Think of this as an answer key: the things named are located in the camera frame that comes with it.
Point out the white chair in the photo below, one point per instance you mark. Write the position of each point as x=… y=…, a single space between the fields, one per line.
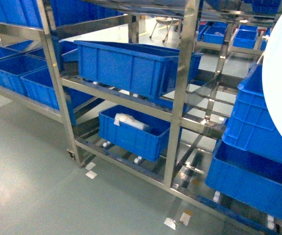
x=167 y=22

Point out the blue bin lower layer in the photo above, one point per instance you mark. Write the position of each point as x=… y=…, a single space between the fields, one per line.
x=146 y=142

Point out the blue bin left shelf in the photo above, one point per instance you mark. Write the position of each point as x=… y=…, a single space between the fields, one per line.
x=13 y=68

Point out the blue crate under target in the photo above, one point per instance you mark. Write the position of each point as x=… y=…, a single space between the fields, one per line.
x=247 y=177

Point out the steel shelf cart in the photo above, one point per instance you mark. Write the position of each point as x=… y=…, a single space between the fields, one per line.
x=191 y=110

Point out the blue bin layer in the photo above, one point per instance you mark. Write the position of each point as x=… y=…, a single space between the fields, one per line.
x=146 y=142
x=146 y=70

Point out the large blue target crate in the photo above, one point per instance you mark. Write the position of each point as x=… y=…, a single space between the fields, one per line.
x=250 y=127

